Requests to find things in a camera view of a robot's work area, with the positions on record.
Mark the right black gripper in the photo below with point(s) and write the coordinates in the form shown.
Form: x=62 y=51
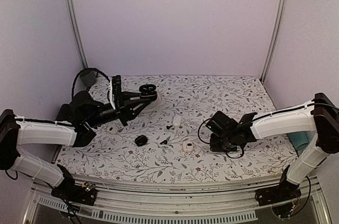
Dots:
x=214 y=147

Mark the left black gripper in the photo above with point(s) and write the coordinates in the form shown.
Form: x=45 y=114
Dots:
x=127 y=106

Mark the black charging case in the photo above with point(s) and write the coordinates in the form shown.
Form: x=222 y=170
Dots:
x=148 y=91

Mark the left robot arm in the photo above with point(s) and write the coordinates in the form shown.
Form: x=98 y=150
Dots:
x=75 y=126

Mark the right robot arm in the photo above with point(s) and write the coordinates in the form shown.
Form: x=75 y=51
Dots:
x=319 y=115

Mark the white open earbud case centre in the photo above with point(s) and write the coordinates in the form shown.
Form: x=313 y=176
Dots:
x=188 y=146

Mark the white open earbud case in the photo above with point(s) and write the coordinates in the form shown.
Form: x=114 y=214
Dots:
x=112 y=130
x=188 y=146

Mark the white open earbud case left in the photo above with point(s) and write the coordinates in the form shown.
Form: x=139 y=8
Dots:
x=112 y=130

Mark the black open case left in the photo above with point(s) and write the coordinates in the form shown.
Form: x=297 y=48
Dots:
x=141 y=140

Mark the white closed earbud case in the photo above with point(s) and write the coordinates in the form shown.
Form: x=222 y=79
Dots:
x=176 y=120

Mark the white spiral ceramic plate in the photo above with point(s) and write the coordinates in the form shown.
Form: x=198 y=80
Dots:
x=153 y=106

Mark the floral patterned table mat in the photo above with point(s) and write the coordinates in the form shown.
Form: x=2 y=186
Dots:
x=194 y=98

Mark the grey mug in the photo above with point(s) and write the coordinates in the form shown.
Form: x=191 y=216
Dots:
x=88 y=77

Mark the teal cylinder cup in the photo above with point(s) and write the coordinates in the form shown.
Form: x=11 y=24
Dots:
x=300 y=140

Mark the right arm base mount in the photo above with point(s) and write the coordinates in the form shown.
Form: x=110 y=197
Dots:
x=282 y=192

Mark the aluminium front rail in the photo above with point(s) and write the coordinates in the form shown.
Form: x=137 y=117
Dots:
x=211 y=202

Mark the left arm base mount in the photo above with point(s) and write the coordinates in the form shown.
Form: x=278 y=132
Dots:
x=84 y=194

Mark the left aluminium frame post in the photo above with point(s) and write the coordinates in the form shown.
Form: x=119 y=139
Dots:
x=76 y=32

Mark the aluminium frame post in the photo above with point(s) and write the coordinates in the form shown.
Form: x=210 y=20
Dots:
x=273 y=42
x=76 y=32

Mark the right aluminium frame post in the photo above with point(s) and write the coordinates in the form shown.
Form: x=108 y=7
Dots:
x=273 y=42

